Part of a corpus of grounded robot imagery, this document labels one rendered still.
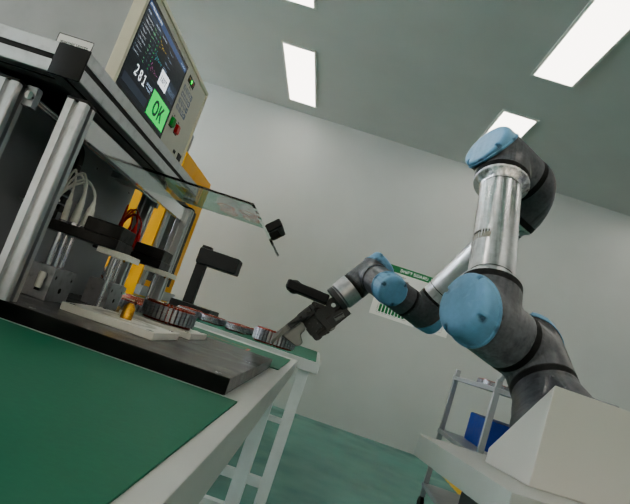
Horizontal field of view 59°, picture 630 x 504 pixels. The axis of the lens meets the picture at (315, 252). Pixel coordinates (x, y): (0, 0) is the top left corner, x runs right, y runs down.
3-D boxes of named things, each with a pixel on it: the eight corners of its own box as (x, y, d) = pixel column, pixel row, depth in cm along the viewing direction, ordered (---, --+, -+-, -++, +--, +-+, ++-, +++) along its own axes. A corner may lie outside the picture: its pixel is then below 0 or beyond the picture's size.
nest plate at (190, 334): (205, 339, 121) (207, 334, 121) (189, 340, 106) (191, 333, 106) (141, 317, 122) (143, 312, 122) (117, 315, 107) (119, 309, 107)
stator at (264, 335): (294, 351, 145) (298, 338, 145) (292, 352, 134) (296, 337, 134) (253, 338, 145) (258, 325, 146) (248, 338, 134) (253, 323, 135)
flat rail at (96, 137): (184, 223, 137) (188, 212, 137) (75, 130, 75) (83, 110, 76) (180, 222, 137) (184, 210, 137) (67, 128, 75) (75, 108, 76)
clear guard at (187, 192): (278, 257, 134) (286, 234, 134) (270, 239, 110) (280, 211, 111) (153, 215, 135) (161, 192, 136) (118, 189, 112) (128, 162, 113)
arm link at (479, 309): (541, 365, 92) (550, 152, 124) (483, 319, 87) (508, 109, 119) (483, 378, 101) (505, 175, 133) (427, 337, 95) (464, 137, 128)
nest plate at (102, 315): (177, 340, 97) (179, 333, 97) (151, 340, 82) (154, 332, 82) (98, 313, 98) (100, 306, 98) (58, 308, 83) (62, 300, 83)
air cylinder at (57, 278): (65, 303, 94) (77, 273, 95) (43, 300, 87) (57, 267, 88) (38, 294, 95) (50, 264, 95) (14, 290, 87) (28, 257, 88)
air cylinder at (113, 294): (116, 310, 118) (126, 286, 119) (103, 308, 111) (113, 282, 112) (94, 303, 119) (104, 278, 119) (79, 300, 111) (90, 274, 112)
